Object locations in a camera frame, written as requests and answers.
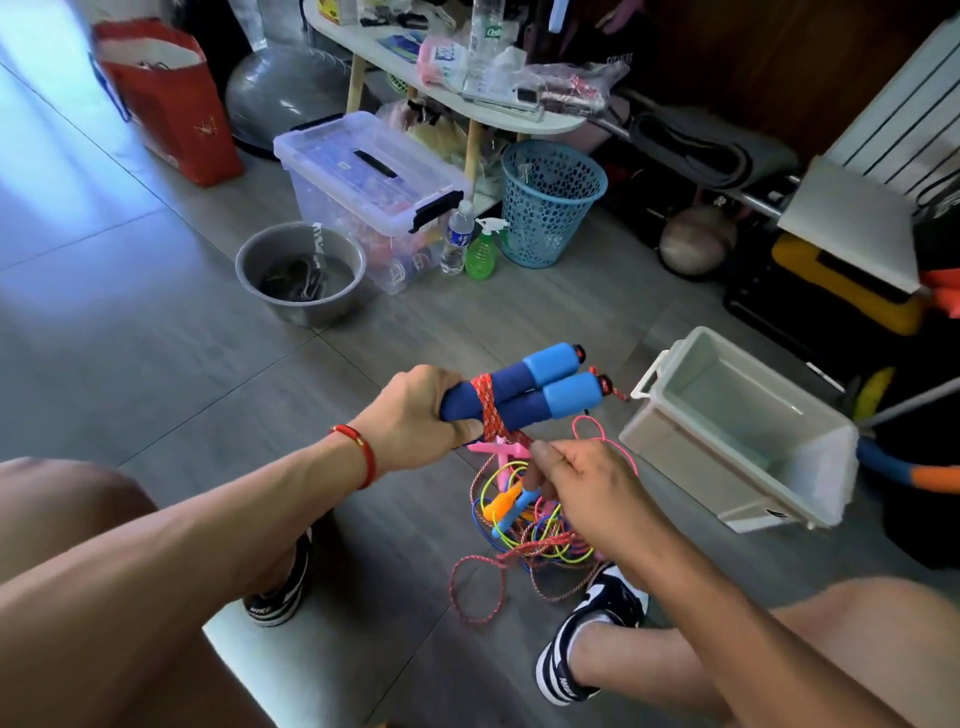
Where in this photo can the clear plastic bag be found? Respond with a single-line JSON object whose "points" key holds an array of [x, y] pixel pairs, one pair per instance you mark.
{"points": [[578, 90]]}

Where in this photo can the clear bin with black latches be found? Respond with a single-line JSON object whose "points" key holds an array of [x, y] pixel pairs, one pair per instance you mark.
{"points": [[338, 173]]}

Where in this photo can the red bag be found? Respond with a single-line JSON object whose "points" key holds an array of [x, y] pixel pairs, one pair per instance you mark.
{"points": [[180, 120]]}

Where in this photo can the black white left shoe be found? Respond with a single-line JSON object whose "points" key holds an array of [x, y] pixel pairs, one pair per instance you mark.
{"points": [[282, 600]]}

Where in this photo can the yellow black case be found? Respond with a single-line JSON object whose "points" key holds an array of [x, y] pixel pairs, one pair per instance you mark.
{"points": [[840, 285]]}

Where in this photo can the grey flat board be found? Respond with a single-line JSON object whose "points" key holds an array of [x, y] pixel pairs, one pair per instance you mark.
{"points": [[848, 222]]}

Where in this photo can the white plastic bin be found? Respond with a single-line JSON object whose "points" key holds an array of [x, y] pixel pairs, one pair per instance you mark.
{"points": [[675, 450]]}

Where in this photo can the multicoloured hula hoop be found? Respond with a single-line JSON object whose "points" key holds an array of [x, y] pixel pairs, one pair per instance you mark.
{"points": [[915, 476]]}

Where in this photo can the person's right leg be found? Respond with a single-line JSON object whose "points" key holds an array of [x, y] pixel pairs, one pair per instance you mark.
{"points": [[870, 638]]}

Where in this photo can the person's left leg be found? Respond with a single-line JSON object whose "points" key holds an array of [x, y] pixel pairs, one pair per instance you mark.
{"points": [[60, 510]]}

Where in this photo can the black white right shoe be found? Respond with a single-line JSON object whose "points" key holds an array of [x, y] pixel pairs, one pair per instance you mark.
{"points": [[600, 600]]}

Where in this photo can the person's leg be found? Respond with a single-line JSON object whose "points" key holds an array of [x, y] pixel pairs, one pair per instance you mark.
{"points": [[870, 638], [60, 510]]}

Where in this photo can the white plastic bag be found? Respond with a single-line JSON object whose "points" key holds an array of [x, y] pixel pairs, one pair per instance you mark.
{"points": [[263, 18]]}

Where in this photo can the person's right hand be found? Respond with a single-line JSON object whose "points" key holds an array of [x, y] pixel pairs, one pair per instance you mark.
{"points": [[600, 495]]}

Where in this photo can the person's left forearm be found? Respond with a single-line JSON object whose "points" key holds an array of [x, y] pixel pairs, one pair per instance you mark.
{"points": [[165, 585]]}

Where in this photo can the grey folded mat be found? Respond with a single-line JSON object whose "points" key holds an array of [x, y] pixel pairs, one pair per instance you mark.
{"points": [[713, 143]]}

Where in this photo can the person's right forearm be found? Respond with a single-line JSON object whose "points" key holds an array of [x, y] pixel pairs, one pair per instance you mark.
{"points": [[765, 638]]}

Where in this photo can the brown ball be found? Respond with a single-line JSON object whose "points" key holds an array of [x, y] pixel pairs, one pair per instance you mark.
{"points": [[698, 243]]}

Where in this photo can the grey exercise ball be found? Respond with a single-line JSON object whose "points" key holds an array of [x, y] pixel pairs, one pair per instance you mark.
{"points": [[285, 98]]}

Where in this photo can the black red inflatable toy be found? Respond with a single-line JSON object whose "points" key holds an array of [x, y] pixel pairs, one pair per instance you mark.
{"points": [[942, 285]]}

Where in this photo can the green spray bottle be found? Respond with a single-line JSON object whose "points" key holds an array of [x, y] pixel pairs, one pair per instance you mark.
{"points": [[482, 258]]}

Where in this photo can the white round table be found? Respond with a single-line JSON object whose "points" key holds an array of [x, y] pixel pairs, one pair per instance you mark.
{"points": [[375, 53]]}

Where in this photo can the large plastic water bottle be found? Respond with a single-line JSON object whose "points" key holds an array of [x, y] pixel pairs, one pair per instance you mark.
{"points": [[488, 27]]}

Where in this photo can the blue mesh plastic basket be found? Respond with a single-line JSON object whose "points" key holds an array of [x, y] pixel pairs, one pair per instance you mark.
{"points": [[555, 203]]}

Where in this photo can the white radiator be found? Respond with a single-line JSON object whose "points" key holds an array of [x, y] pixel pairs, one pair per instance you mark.
{"points": [[908, 120]]}

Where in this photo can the black white shoe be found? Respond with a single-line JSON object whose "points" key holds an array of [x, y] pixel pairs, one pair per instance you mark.
{"points": [[600, 600], [282, 600]]}

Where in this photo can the small plastic water bottle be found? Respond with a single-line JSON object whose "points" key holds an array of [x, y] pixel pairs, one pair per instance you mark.
{"points": [[456, 243]]}

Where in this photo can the grey metal basin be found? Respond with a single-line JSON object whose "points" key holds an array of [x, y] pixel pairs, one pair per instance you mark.
{"points": [[255, 278]]}

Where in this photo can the pink white packet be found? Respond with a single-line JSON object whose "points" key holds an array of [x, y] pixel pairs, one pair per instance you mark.
{"points": [[443, 63]]}

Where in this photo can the person's left hand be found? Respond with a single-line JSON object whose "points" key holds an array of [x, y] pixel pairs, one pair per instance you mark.
{"points": [[413, 420]]}

